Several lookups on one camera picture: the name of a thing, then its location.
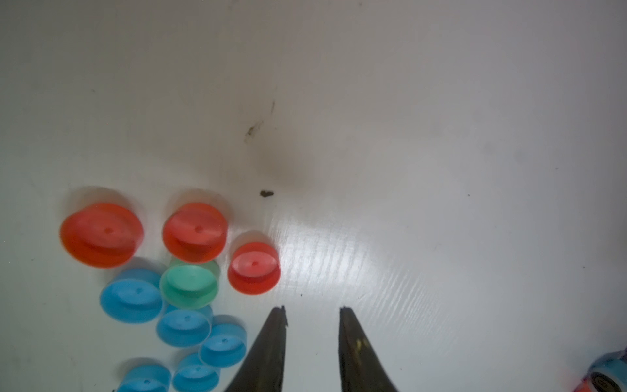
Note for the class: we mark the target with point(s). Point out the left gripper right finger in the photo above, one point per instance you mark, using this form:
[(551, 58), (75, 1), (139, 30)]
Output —
[(360, 367)]

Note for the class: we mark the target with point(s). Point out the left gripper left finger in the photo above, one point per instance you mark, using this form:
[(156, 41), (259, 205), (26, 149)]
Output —
[(263, 367)]

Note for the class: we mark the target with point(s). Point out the small red stamp cap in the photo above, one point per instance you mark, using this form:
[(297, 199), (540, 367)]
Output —
[(254, 268)]

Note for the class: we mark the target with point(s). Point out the blue cap right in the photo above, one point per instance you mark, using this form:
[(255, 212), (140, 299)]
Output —
[(225, 347)]

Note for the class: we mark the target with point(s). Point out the blue cap middle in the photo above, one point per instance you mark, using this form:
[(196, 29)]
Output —
[(185, 328)]

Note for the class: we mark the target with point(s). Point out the green cap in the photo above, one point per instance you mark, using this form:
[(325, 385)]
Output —
[(190, 286)]

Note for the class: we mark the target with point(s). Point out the blue cap bottom left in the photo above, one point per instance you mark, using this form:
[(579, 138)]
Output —
[(146, 378)]

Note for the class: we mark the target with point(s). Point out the large blue cap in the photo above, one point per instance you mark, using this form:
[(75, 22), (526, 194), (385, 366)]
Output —
[(133, 296)]

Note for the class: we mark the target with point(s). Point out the medium red cap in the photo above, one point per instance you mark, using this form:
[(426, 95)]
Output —
[(195, 233)]

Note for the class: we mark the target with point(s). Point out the large red cap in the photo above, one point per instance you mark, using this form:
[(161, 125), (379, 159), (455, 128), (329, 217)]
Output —
[(102, 235)]

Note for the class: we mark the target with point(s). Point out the blue stamp lying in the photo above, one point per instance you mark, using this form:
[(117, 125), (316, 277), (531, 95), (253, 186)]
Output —
[(606, 374)]

